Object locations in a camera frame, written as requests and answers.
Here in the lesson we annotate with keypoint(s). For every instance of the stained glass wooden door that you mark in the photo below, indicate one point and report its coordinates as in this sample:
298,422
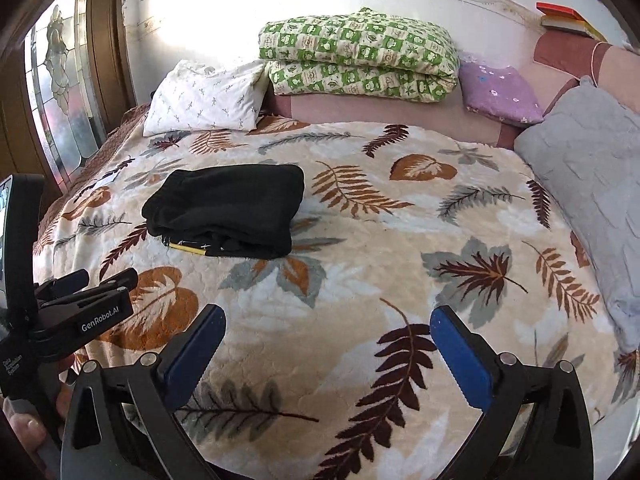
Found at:
65,85

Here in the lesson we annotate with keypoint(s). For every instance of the white patterned pillow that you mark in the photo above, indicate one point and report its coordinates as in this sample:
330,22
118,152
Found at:
197,97

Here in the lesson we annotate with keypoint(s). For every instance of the stacked books on headboard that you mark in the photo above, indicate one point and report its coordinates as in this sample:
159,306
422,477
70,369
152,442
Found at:
554,16

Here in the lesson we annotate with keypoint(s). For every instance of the black pants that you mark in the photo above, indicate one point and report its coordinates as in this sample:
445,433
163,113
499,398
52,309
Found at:
238,211

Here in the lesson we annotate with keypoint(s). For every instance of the person's left hand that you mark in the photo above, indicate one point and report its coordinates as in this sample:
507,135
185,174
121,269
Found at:
30,430

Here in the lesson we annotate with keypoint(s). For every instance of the green checkered folded quilt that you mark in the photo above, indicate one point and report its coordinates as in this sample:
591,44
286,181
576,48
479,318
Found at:
366,53

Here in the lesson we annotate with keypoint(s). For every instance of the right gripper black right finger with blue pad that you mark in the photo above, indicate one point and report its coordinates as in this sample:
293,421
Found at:
534,422

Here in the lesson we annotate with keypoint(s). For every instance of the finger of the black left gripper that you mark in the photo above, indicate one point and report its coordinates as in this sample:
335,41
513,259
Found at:
57,288
127,278

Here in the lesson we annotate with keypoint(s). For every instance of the purple floral pillow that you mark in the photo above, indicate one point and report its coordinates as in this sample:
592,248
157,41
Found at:
499,93

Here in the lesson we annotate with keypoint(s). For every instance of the grey textured blanket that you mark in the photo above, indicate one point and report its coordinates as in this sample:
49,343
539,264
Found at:
586,155

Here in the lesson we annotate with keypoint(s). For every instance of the leaf patterned bed blanket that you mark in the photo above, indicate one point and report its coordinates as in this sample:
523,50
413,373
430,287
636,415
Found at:
326,370

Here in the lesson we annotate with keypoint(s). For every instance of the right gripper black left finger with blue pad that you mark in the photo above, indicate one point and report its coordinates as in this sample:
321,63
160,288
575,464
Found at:
122,424

